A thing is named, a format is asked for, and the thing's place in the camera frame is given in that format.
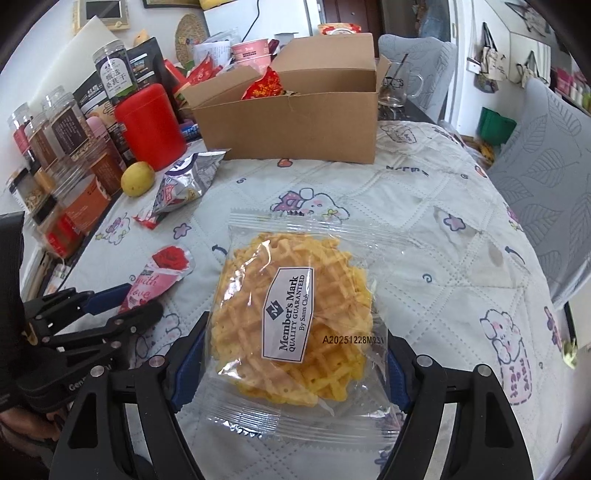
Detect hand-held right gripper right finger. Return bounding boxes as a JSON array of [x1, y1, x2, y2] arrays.
[[376, 339, 548, 480]]

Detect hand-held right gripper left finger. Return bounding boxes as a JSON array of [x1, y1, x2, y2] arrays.
[[50, 310, 211, 480]]

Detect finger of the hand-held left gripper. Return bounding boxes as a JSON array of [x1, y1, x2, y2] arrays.
[[39, 300, 164, 365], [21, 284, 133, 333]]

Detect pink rose print packet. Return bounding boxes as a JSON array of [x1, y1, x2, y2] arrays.
[[119, 246, 195, 315]]

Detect clear waffle packet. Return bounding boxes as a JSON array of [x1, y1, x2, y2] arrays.
[[203, 208, 416, 446]]

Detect brown cardboard box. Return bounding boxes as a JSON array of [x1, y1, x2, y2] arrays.
[[178, 33, 391, 164]]

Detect red foil snack bag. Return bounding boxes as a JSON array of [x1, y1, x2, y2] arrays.
[[241, 67, 296, 100]]

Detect person's left hand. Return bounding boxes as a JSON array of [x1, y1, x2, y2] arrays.
[[0, 408, 63, 459]]

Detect small red white packet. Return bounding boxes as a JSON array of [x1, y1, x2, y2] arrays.
[[133, 205, 162, 230]]

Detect row of plastic snack jars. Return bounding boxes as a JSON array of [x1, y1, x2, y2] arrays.
[[4, 85, 125, 259]]

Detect yellow lemon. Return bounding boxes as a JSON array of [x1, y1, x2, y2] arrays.
[[121, 161, 156, 198]]

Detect silver snack packet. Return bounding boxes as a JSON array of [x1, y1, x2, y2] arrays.
[[152, 148, 232, 215]]

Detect printed quilted tablecloth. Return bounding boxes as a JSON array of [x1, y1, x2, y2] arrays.
[[60, 120, 583, 480]]

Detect pink bottle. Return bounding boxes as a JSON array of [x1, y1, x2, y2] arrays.
[[87, 116, 109, 144]]

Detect red plastic canister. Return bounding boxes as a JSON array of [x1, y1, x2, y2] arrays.
[[115, 83, 188, 171]]

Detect tall dark label jar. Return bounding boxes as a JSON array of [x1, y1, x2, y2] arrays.
[[92, 41, 139, 106]]

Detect black snack bag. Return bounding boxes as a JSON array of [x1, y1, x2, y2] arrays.
[[127, 37, 167, 90]]

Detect red paper packets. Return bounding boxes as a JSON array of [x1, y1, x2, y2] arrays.
[[164, 55, 232, 93]]

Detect grey leaf cover chair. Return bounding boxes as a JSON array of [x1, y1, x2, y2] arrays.
[[487, 78, 591, 310], [378, 34, 458, 123]]

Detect white printed paper sheets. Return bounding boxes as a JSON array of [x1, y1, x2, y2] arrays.
[[194, 41, 234, 70]]

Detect round woven straw mat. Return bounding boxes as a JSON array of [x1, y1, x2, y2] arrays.
[[174, 14, 206, 65]]

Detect green plastic bin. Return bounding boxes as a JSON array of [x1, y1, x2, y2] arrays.
[[478, 107, 517, 146]]

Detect pink instant noodle cup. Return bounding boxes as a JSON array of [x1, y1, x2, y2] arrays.
[[231, 39, 273, 70]]

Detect glass mug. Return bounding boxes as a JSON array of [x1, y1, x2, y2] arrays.
[[379, 53, 423, 108]]

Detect white printed tote bag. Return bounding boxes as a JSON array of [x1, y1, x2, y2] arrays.
[[473, 23, 509, 81], [522, 51, 552, 88]]

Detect row of cosmetic bottles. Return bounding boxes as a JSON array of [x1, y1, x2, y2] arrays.
[[554, 65, 591, 107]]

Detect red patterned box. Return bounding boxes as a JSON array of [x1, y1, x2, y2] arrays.
[[318, 23, 363, 37]]

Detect wooden picture frame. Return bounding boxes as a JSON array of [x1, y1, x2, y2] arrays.
[[71, 0, 130, 31]]

